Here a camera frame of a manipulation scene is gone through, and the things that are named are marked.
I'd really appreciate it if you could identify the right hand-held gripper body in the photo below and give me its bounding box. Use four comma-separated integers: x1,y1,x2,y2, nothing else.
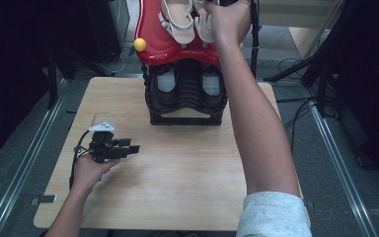
218,0,245,8

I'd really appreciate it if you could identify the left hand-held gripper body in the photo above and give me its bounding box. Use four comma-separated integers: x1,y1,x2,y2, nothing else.
88,121,119,164

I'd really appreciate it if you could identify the white rhinestone slingback heel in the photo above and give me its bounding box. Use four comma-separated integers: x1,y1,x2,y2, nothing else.
157,0,196,45
191,0,218,44

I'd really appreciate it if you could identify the black leather lace-up shoe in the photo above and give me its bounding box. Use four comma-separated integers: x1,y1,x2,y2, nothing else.
151,63,181,108
199,65,227,108

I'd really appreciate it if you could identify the red and black shoe rack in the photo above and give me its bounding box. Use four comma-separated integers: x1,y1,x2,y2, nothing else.
133,0,229,126

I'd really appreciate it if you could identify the person's left hand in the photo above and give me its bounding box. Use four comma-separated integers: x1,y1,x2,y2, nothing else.
70,153,121,196

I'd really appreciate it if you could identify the black metal stand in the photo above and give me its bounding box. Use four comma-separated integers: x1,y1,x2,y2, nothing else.
45,45,114,111

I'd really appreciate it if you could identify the black tripod stand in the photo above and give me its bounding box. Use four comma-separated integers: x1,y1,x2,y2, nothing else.
263,48,337,118

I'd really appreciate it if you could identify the grey sleeve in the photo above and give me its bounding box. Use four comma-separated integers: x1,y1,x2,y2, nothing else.
236,192,313,237

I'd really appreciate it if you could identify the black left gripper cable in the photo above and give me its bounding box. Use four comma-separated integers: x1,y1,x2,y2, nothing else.
68,129,95,191

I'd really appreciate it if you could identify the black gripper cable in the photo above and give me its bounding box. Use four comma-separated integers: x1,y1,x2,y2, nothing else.
249,0,262,79
68,129,95,191

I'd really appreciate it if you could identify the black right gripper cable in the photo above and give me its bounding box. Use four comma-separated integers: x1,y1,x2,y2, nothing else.
249,0,262,79

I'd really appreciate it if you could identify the metal floor rail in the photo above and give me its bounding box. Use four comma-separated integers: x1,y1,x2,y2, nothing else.
0,78,70,237
304,88,379,237

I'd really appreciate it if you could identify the white floor cable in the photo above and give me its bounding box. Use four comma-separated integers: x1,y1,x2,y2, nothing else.
99,48,127,75

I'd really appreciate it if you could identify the looped black floor cable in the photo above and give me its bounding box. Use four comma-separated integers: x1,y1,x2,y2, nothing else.
276,57,312,82

